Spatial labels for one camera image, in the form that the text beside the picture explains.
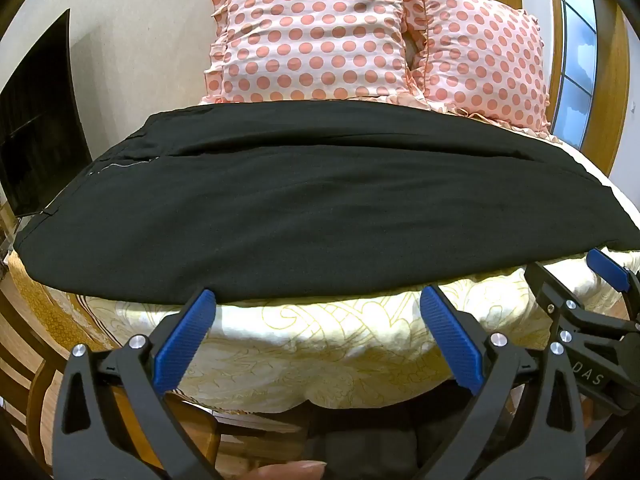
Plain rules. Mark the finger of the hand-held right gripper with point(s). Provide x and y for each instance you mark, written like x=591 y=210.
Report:
x=607 y=267
x=547 y=285

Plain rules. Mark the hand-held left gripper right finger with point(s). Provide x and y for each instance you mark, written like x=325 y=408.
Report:
x=450 y=340

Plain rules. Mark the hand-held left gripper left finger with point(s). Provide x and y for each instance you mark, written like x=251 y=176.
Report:
x=182 y=340

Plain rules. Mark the black pants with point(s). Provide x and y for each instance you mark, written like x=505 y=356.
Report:
x=300 y=210

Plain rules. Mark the person's left hand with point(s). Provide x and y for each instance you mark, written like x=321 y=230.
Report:
x=285 y=471

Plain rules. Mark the yellow floral bedsheet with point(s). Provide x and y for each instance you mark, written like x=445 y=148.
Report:
x=300 y=350

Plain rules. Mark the wooden chair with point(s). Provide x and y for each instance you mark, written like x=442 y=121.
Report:
x=20 y=340

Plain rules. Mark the pink polka dot pillow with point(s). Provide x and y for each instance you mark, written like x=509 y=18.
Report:
x=310 y=35
x=480 y=60

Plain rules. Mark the black flat screen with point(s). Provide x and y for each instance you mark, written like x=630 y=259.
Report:
x=35 y=135

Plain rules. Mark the wooden bed frame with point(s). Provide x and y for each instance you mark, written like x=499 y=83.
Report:
x=250 y=425

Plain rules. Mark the window with wooden frame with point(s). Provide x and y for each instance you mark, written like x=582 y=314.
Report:
x=580 y=60

